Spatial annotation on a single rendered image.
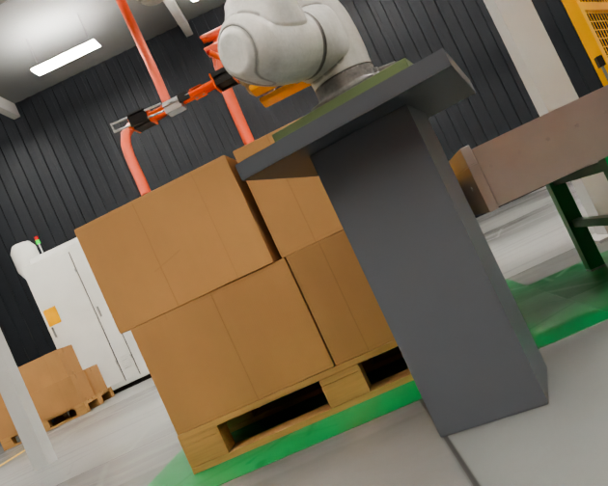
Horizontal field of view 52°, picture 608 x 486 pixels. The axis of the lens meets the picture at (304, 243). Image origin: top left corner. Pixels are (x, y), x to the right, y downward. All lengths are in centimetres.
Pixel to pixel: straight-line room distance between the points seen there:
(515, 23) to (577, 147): 152
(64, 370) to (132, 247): 657
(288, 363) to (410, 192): 93
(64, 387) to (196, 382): 660
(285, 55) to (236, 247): 92
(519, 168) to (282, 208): 76
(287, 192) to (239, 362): 60
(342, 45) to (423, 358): 73
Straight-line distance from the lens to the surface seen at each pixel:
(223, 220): 213
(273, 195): 210
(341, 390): 213
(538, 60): 341
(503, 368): 144
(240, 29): 134
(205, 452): 227
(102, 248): 228
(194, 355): 220
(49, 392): 885
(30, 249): 1074
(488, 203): 194
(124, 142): 1011
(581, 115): 203
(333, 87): 150
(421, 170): 139
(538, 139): 199
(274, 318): 211
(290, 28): 138
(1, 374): 491
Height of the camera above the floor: 47
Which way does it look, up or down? 2 degrees up
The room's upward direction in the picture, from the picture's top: 25 degrees counter-clockwise
